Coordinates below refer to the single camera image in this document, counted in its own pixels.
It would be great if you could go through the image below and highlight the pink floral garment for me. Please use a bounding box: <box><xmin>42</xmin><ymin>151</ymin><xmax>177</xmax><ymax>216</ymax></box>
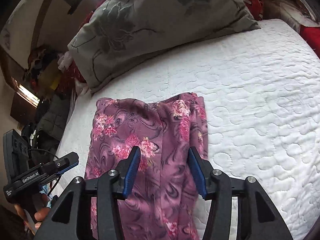
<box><xmin>85</xmin><ymin>93</ymin><xmax>208</xmax><ymax>239</ymax></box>

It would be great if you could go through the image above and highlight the person's left hand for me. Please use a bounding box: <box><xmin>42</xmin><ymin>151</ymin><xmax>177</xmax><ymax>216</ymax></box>
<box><xmin>14</xmin><ymin>193</ymin><xmax>50</xmax><ymax>235</ymax></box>

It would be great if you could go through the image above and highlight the dark jacket pile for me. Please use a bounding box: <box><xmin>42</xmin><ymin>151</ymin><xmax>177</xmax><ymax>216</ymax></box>
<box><xmin>21</xmin><ymin>94</ymin><xmax>71</xmax><ymax>167</ymax></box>

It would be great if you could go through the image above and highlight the white quilted mattress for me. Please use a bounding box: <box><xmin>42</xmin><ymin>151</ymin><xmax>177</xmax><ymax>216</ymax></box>
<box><xmin>54</xmin><ymin>19</ymin><xmax>319</xmax><ymax>239</ymax></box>

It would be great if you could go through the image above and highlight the yellow box clutter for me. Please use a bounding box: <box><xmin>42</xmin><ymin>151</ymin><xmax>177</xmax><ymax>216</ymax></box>
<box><xmin>22</xmin><ymin>44</ymin><xmax>83</xmax><ymax>98</ymax></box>

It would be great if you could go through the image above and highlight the grey floral pillow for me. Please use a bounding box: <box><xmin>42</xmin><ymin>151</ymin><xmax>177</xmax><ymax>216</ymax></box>
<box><xmin>68</xmin><ymin>0</ymin><xmax>259</xmax><ymax>92</ymax></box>

